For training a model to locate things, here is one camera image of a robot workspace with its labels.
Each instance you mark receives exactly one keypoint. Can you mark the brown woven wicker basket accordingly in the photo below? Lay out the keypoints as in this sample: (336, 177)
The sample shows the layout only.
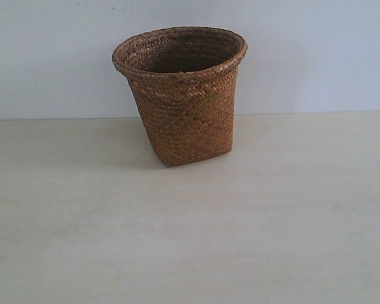
(183, 80)

